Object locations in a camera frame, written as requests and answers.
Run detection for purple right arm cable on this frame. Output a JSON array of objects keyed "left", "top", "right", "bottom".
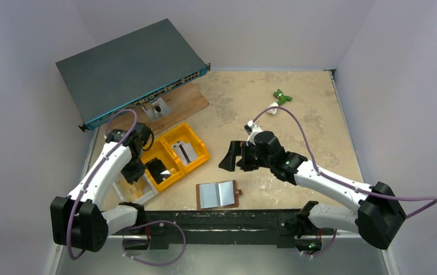
[{"left": 247, "top": 105, "right": 437, "bottom": 259}]

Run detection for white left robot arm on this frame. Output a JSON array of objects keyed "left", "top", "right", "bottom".
[{"left": 50, "top": 123, "right": 154, "bottom": 252}]

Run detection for grey network switch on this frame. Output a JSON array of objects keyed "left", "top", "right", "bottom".
[{"left": 56, "top": 19, "right": 210, "bottom": 132}]

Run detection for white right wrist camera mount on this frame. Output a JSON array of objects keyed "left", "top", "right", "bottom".
[{"left": 244, "top": 120, "right": 263, "bottom": 145}]

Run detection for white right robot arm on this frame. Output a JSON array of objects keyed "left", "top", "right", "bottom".
[{"left": 218, "top": 131, "right": 407, "bottom": 250}]

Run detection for grey metal bracket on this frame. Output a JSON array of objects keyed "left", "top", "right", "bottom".
[{"left": 142, "top": 97, "right": 171, "bottom": 122}]

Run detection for top silver magnetic stripe card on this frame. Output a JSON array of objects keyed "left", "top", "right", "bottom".
[{"left": 172, "top": 141, "right": 198, "bottom": 166}]

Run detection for green and white plastic fitting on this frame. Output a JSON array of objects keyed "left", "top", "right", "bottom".
[{"left": 267, "top": 89, "right": 292, "bottom": 115}]

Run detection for brown leather card holder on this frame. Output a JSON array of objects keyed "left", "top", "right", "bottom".
[{"left": 196, "top": 180, "right": 243, "bottom": 211}]

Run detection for plywood board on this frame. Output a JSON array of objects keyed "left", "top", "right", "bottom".
[{"left": 96, "top": 83, "right": 209, "bottom": 150}]

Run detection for white bin with gold cards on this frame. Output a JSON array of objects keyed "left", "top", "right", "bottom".
[{"left": 113, "top": 173, "right": 159, "bottom": 205}]

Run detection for yellow bin with black cards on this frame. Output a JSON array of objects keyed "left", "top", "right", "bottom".
[{"left": 141, "top": 139, "right": 185, "bottom": 192}]

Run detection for black metal base rail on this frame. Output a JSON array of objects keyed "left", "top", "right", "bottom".
[{"left": 113, "top": 209, "right": 334, "bottom": 250}]

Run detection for top black VIP card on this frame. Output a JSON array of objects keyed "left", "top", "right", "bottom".
[{"left": 146, "top": 158, "right": 171, "bottom": 184}]

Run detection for yellow bin with silver cards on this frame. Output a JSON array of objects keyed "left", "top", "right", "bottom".
[{"left": 160, "top": 123, "right": 210, "bottom": 175}]

